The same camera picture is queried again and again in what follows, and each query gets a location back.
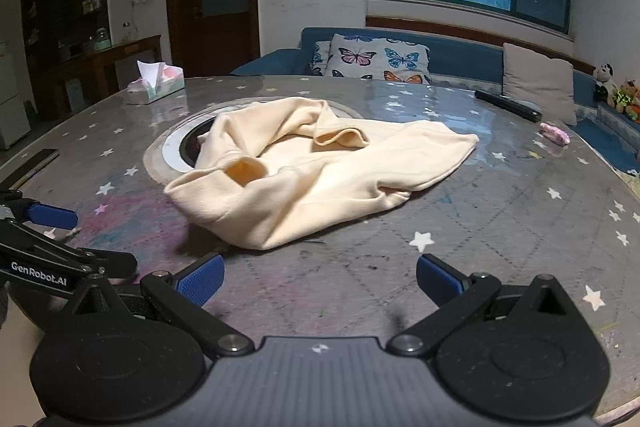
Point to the butterfly print pillow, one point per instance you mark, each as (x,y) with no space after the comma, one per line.
(372,57)

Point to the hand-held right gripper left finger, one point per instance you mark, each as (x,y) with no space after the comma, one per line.
(200,281)

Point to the cream garment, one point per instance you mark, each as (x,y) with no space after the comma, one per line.
(300,187)

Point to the pastel tissue box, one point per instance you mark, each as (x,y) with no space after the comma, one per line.
(150,88)

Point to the round built-in table stove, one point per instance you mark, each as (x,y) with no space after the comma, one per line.
(172,153)

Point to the blue sofa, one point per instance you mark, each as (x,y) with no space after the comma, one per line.
(465,62)

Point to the white refrigerator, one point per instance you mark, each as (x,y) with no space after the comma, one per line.
(11,102)

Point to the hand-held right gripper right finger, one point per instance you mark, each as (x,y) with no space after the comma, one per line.
(441,281)

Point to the black remote control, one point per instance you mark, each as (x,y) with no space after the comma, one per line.
(507,104)

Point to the orange brown plush toy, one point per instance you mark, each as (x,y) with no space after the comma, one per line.
(630,99)

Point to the black flat bar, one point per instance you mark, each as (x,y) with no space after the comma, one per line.
(32,164)

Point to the small pink cloth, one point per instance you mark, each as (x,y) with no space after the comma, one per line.
(555,134)

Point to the dark wooden sideboard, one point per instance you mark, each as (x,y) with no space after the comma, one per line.
(100,67)

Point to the beige pillow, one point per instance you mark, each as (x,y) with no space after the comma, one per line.
(540,82)

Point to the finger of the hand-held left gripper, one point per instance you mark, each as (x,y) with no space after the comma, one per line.
(112,266)
(50,215)

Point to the black and white plush toy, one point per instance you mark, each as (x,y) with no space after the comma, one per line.
(606,82)

